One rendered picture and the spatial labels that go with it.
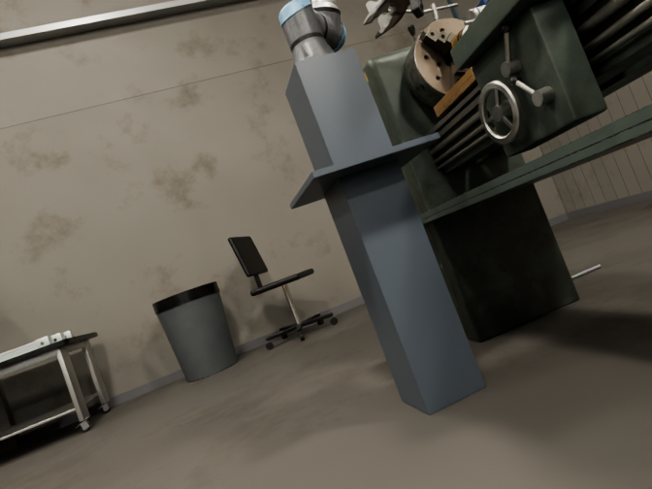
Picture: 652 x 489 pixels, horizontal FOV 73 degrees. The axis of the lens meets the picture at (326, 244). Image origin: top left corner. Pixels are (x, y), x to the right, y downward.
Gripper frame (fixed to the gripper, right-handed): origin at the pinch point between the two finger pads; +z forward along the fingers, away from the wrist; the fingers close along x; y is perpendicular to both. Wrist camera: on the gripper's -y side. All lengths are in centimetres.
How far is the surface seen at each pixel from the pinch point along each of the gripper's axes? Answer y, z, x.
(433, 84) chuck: -4.2, -3.9, -40.0
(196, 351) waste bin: 37, 253, -142
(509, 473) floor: -116, 39, 17
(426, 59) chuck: 4.9, -8.3, -38.2
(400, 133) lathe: -5, 17, -48
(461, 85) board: -24.6, -8.1, -20.0
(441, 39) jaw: 4.5, -16.6, -35.5
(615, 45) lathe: -62, -29, 14
